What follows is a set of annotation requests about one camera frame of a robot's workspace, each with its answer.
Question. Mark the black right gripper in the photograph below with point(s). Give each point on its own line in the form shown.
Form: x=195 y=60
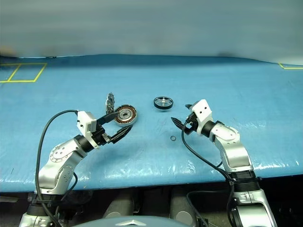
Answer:
x=190 y=125

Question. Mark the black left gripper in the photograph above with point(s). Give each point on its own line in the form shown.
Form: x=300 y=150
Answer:
x=100 y=137

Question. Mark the copper wound motor stator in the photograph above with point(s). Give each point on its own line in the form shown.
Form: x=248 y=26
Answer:
x=131 y=118

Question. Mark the silver toothed gear plate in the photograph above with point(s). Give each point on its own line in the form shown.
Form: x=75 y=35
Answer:
x=109 y=104

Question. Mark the black rotor with silver spokes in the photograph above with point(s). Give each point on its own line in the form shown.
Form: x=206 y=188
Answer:
x=163 y=100

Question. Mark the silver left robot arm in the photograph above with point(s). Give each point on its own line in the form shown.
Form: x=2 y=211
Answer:
x=59 y=156

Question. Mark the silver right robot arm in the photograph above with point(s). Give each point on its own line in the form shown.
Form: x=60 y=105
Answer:
x=234 y=151

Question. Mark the blue plastic table cover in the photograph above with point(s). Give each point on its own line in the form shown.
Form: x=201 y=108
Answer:
x=213 y=82

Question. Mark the dark grey rounded shape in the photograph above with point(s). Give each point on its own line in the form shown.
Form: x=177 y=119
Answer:
x=118 y=205
x=183 y=208

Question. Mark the grey robot chest cover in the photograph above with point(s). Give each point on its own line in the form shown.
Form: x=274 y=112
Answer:
x=132 y=222

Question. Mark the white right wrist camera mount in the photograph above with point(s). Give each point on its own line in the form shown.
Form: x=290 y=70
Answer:
x=201 y=110

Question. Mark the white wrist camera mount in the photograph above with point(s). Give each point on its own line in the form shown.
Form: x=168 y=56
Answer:
x=84 y=120
x=201 y=110

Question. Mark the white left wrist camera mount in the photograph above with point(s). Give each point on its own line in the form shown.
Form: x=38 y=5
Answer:
x=84 y=120

